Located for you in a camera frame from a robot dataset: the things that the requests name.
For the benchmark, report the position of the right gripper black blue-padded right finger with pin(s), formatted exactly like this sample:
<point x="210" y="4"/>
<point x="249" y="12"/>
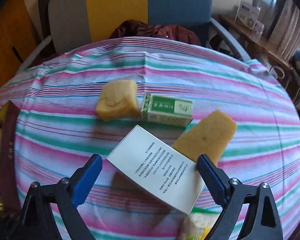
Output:
<point x="262" y="218"/>

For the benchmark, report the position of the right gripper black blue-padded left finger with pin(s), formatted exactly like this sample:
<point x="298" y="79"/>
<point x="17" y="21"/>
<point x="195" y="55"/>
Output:
<point x="36" y="218"/>

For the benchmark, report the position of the yellow green snack packet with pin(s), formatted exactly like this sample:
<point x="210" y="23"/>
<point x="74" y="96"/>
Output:
<point x="198" y="224"/>

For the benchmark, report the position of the white text carton box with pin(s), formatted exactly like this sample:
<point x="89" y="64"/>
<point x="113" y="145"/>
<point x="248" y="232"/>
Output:
<point x="158" y="169"/>

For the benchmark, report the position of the striped pastel bed sheet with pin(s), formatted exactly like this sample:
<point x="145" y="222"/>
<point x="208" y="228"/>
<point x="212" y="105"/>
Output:
<point x="57" y="129"/>

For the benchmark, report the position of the large yellow sponge block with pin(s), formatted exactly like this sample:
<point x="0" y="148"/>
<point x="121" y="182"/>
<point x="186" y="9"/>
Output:
<point x="210" y="136"/>

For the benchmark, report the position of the small yellow sponge block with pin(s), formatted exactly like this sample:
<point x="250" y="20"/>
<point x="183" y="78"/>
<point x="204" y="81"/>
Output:
<point x="118" y="99"/>

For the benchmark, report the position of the green white medicine box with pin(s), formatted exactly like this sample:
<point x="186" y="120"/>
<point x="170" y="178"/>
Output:
<point x="165" y="110"/>

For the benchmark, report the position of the wooden side desk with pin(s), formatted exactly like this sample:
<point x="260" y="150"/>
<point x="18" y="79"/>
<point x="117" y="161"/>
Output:
<point x="262" y="45"/>

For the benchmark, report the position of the orange wooden wardrobe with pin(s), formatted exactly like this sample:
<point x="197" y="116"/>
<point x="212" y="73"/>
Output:
<point x="18" y="38"/>

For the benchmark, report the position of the pink curtain right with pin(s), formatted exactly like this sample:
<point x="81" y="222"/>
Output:
<point x="286" y="35"/>

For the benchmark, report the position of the small purple box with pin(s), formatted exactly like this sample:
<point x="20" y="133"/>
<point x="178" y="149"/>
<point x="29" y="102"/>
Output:
<point x="258" y="28"/>

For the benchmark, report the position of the white appliance box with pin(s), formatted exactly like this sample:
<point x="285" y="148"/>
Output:
<point x="247" y="15"/>

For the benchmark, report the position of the grey yellow blue chair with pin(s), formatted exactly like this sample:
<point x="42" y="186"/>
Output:
<point x="68" y="24"/>

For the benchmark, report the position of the dark red garment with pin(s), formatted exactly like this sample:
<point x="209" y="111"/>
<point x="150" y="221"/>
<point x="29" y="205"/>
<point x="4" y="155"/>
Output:
<point x="130" y="28"/>

